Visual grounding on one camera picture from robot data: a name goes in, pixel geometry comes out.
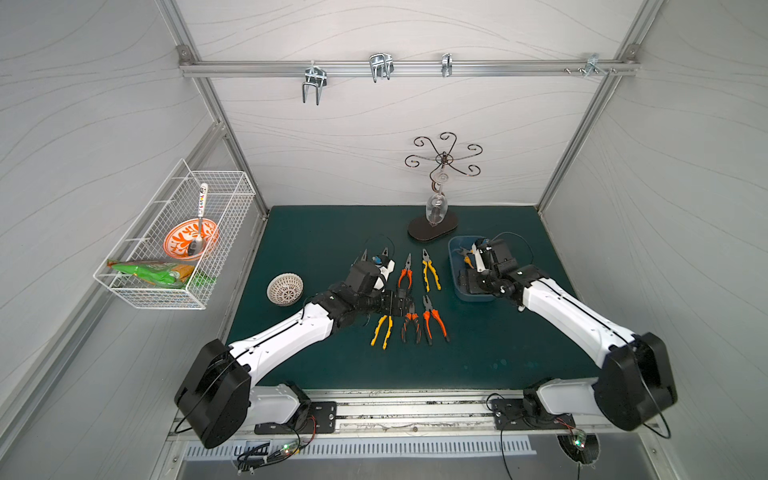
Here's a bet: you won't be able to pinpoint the orange striped black pliers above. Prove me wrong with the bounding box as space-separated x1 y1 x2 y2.
401 300 422 344

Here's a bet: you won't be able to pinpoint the orange patterned plate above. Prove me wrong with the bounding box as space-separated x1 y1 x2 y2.
162 218 220 261

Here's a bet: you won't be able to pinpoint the clear wine glass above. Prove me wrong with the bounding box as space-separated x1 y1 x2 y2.
426 192 448 226

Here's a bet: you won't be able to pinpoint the white wire basket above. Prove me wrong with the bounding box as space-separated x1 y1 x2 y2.
93 159 255 310

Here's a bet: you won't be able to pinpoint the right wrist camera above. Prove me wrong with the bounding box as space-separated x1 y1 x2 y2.
470 244 486 273

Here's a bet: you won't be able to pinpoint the green plastic package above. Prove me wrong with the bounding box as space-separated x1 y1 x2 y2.
106 260 217 289

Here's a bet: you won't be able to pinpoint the orange long nose pliers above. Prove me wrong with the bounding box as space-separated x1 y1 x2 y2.
397 254 413 290

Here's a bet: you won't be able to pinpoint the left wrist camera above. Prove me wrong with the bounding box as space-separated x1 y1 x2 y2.
371 254 395 283

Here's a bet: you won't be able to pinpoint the white handled utensil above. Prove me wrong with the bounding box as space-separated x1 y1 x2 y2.
187 182 209 257

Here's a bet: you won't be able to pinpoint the deli yellow long nose pliers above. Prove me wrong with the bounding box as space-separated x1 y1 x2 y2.
370 314 394 350

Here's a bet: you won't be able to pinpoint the aluminium hanging rail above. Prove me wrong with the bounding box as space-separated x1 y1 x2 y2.
179 58 641 79

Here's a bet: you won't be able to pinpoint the blue storage box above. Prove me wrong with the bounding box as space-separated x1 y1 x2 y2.
448 235 495 303

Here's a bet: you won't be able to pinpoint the white perforated bowl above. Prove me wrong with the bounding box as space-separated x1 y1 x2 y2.
266 273 304 307

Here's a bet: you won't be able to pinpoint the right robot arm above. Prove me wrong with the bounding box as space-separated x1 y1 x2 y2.
457 238 678 431

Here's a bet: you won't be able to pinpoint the small orange pliers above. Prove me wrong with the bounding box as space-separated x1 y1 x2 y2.
421 293 450 346

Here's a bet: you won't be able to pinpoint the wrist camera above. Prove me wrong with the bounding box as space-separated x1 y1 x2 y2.
371 254 395 283
470 244 486 273

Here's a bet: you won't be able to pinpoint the yellow black combination pliers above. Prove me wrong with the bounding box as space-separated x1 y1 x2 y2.
422 248 442 293

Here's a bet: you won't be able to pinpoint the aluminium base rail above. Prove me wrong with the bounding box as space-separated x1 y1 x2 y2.
167 389 661 443

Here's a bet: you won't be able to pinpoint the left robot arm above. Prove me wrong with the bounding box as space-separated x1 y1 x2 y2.
174 256 395 449

